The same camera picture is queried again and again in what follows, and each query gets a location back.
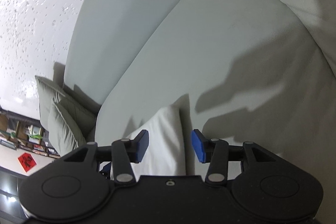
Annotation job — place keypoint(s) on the white hoodie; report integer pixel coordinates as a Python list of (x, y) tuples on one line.
[(165, 155)]

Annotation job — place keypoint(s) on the front grey throw pillow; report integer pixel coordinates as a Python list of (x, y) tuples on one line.
[(64, 133)]

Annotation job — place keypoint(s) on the grey sofa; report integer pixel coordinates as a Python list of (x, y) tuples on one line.
[(238, 70)]

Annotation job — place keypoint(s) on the red paper wall decoration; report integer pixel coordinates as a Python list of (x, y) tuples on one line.
[(27, 161)]

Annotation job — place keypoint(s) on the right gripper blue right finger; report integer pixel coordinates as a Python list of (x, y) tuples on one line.
[(212, 151)]

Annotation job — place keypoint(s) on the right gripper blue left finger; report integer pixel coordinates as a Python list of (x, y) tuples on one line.
[(127, 151)]

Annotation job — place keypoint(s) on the bookshelf with books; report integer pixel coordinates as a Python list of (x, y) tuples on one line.
[(20, 132)]

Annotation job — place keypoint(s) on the grey throw pillow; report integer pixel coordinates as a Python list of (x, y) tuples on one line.
[(64, 133), (48, 92)]

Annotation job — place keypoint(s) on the rear grey throw pillow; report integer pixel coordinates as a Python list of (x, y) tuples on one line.
[(48, 92)]

